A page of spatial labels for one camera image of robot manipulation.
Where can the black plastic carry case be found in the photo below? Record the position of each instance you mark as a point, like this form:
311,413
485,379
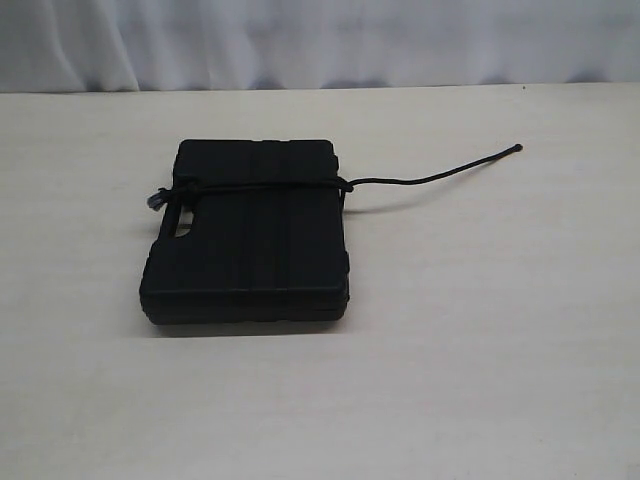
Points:
251,231

